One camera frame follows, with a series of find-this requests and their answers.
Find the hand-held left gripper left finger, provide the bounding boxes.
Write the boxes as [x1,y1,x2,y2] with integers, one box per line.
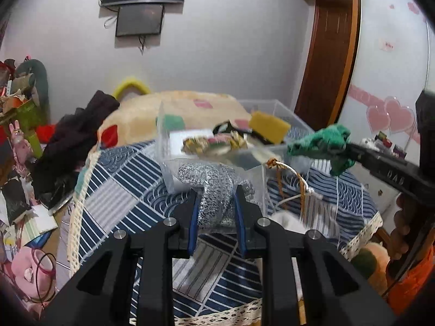
[42,190,202,326]

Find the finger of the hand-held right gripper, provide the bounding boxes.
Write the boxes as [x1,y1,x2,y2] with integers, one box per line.
[335,142,367,170]

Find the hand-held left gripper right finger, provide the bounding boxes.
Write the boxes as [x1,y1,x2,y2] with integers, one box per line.
[232,183,396,326]

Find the green knitted cloth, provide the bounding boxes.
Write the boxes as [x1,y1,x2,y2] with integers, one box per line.
[287,124,356,177]

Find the grey knitted glove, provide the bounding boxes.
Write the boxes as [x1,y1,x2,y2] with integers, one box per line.
[177,162,256,229]

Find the clear plastic storage box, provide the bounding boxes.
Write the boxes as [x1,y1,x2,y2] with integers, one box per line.
[156,101,311,226]
[238,99,315,150]

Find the orange sleeved right forearm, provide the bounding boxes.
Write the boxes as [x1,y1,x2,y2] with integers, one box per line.
[386,244,435,315]

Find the person's right hand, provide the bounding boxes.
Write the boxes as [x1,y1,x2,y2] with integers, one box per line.
[390,194,424,269]

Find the small colourful boxes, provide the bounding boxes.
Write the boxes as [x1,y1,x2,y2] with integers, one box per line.
[373,132,408,159]

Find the white fluffy cloth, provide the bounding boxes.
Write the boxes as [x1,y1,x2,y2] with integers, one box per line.
[270,211,307,236]

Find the blue patterned tablecloth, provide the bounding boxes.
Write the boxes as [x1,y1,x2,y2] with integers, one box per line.
[56,139,383,326]

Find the patterned fabric scrunchies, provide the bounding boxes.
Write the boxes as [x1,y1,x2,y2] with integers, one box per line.
[182,134,249,157]

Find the yellow sponge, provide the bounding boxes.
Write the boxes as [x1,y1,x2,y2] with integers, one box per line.
[249,111,291,145]

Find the white wardrobe with pink hearts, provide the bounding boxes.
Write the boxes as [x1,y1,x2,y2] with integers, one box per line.
[335,0,435,213]

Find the orange and green plush toy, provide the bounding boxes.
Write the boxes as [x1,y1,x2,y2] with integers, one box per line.
[351,242,392,297]

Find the black and white cloth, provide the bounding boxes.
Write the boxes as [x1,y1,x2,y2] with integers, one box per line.
[212,120,253,136]

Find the green sponge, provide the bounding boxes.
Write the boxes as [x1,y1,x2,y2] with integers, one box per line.
[156,114,186,134]

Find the beige patterned pillow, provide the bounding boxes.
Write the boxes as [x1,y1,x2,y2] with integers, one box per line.
[97,90,254,151]

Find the dark clothing pile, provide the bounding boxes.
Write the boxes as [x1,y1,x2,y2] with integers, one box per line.
[32,90,122,208]

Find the yellow plush item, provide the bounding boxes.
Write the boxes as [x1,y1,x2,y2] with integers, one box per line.
[112,78,152,100]

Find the pink plush toy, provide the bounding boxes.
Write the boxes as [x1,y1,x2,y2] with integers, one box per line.
[10,244,58,303]

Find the pile of papers and clutter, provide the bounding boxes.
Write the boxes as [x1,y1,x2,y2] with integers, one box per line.
[0,59,60,245]

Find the green plush snake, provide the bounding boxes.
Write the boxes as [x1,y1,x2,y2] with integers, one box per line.
[15,59,50,123]

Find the brown and white rope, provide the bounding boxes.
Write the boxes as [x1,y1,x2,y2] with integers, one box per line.
[266,158,324,218]

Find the wooden door frame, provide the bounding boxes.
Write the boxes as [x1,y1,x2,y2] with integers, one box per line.
[279,0,361,127]

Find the small black wall monitor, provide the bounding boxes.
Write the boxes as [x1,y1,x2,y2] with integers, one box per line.
[115,3,166,38]

